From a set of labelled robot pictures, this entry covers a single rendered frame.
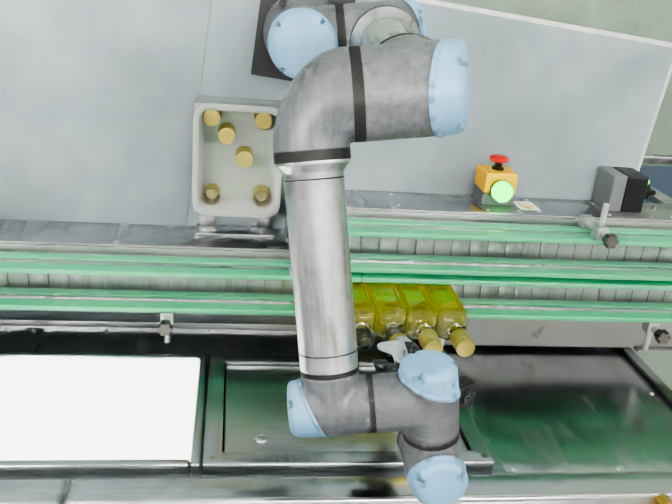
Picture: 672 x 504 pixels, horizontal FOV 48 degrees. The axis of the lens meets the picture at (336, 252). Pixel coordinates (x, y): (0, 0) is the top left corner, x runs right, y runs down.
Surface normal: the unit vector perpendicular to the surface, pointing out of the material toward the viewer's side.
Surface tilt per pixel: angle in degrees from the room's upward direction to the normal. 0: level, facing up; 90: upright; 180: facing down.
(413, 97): 5
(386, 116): 18
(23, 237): 90
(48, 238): 90
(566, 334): 0
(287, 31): 12
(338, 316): 25
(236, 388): 90
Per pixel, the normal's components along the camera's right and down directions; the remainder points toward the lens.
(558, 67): 0.12, 0.37
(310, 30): -0.09, 0.38
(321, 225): 0.14, 0.11
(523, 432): 0.09, -0.93
